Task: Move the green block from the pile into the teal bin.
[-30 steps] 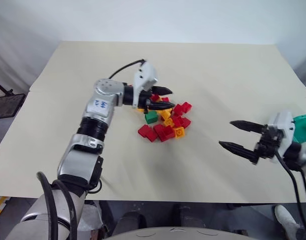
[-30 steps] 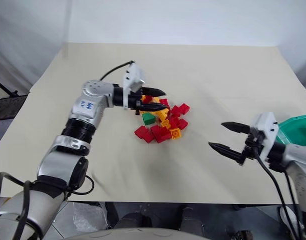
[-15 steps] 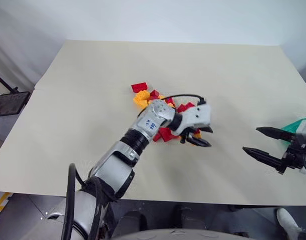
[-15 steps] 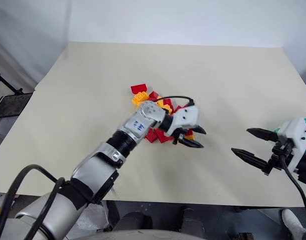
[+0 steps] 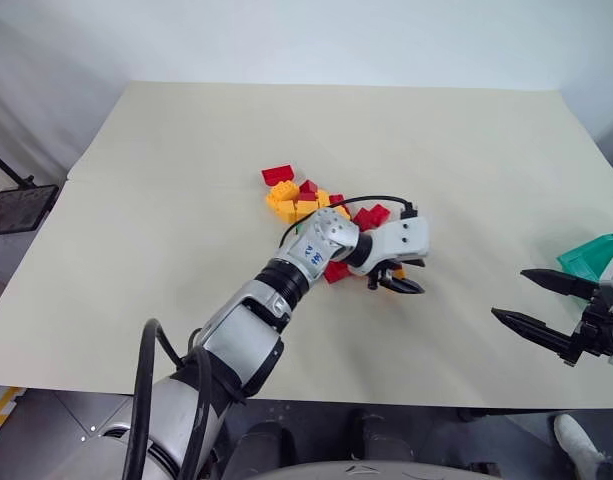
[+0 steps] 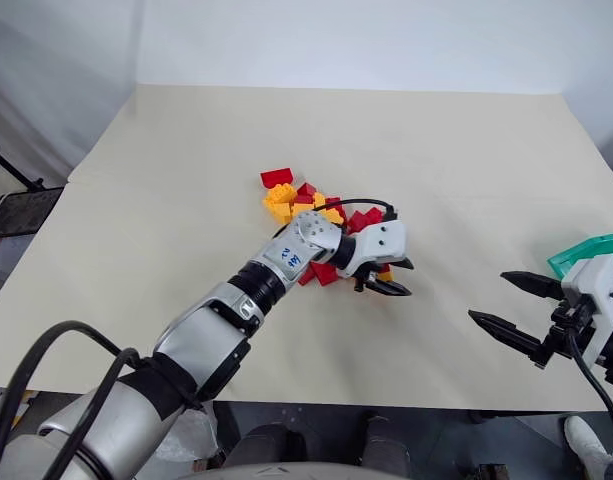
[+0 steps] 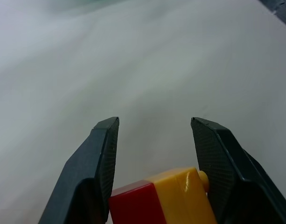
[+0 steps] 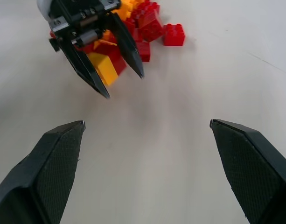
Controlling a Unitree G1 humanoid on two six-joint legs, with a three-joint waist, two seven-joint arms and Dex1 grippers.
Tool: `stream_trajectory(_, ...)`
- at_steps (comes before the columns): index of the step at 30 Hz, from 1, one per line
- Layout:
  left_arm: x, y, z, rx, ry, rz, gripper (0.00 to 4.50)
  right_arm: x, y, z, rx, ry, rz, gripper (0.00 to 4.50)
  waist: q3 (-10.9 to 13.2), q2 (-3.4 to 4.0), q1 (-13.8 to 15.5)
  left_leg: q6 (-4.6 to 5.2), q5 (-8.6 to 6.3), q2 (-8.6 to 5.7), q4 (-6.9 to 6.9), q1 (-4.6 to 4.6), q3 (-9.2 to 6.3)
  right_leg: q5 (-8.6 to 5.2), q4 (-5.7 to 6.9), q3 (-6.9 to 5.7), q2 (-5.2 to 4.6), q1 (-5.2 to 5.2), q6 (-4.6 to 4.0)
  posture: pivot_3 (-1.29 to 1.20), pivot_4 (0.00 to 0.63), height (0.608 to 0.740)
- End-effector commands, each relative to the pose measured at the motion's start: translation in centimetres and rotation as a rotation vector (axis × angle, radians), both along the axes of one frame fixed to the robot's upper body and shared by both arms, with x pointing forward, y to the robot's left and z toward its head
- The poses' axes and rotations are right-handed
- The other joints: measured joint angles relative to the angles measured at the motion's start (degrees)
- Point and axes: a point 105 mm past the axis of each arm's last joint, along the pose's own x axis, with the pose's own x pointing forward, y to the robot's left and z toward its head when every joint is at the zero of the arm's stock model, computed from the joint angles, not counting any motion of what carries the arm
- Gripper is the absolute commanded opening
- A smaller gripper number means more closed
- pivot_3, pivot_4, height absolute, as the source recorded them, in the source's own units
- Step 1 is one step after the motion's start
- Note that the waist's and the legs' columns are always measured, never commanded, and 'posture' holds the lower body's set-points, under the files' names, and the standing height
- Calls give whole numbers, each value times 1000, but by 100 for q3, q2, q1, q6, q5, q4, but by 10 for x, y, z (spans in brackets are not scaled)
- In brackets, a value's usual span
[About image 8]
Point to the yellow toy building block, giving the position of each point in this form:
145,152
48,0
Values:
126,9
107,38
107,70

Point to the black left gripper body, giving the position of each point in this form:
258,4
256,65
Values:
72,16

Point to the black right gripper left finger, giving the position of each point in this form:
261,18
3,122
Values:
40,170

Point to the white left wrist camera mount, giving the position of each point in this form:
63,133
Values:
43,8

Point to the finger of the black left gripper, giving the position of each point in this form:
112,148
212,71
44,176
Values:
84,67
127,46

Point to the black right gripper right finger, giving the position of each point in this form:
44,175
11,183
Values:
254,168

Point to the red toy building block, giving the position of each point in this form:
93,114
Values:
88,48
152,26
144,51
148,5
174,35
130,26
118,61

